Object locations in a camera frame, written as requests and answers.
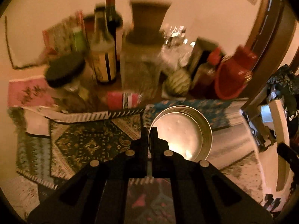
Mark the green custard apple fruit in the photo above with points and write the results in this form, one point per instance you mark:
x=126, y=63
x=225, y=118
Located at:
x=178, y=83

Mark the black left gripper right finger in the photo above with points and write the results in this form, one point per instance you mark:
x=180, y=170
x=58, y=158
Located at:
x=201, y=193

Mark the dark red wine bottle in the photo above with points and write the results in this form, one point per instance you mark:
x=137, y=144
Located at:
x=115, y=27

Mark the round silver metal tin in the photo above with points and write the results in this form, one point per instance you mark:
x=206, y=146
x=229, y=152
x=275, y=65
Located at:
x=186, y=131

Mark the patchwork patterned tablecloth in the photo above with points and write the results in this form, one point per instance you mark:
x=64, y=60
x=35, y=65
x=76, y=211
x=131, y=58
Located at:
x=49, y=152

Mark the red cigarette pack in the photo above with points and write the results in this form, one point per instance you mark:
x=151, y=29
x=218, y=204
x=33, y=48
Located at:
x=118, y=100

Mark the red thermos jug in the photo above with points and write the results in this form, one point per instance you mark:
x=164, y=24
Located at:
x=234, y=73

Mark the large clear glass jar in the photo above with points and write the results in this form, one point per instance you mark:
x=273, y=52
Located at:
x=140, y=68

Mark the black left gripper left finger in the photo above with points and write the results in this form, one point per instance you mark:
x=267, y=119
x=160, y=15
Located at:
x=98, y=192

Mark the pink embroidered cloth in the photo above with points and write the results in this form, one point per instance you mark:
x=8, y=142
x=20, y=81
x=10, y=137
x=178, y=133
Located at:
x=29, y=92

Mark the clear liquor bottle yellow label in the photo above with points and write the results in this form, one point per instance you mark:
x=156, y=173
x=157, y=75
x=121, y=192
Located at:
x=102, y=48

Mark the black lid glass jar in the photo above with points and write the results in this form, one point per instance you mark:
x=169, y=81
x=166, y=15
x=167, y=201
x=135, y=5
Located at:
x=65, y=77

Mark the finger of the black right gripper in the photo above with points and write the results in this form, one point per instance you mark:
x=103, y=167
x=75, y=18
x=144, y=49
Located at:
x=290, y=156

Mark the patterned decorative box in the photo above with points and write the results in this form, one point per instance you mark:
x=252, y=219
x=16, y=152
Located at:
x=65, y=36

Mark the brown ceramic vase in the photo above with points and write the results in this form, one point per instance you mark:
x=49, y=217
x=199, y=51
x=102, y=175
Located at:
x=147, y=19

